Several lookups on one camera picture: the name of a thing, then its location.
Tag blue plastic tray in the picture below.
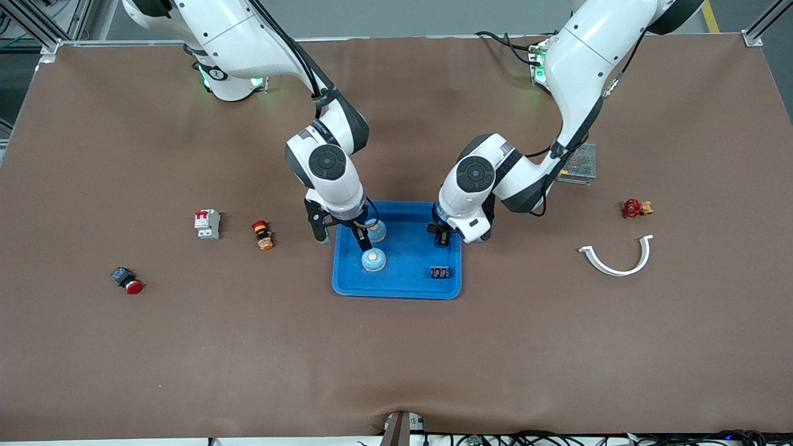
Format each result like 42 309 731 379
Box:
331 199 463 300

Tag brown table mat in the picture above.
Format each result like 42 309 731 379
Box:
0 34 793 442

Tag white red circuit breaker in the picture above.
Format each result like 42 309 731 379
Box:
194 209 221 240

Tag metal mesh power supply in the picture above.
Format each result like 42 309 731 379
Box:
556 142 597 185

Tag white half-round pipe clamp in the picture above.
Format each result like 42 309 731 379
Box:
578 234 654 277

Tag red mushroom push button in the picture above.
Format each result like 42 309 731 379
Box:
110 266 145 295

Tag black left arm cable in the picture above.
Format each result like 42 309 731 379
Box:
525 28 648 217

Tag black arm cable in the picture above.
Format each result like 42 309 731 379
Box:
248 0 340 118
525 28 648 217

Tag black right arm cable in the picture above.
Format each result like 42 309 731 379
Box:
248 0 340 118

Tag silver table edge rail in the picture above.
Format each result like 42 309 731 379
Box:
59 35 561 46

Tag black arm base cables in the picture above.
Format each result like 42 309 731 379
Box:
474 30 546 66

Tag dark camera mount bracket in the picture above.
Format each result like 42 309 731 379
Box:
379 411 426 446

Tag black cable bundle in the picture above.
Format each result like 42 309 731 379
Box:
356 429 769 446

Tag aluminium frame post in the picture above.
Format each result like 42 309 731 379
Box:
0 0 94 63
742 0 793 48

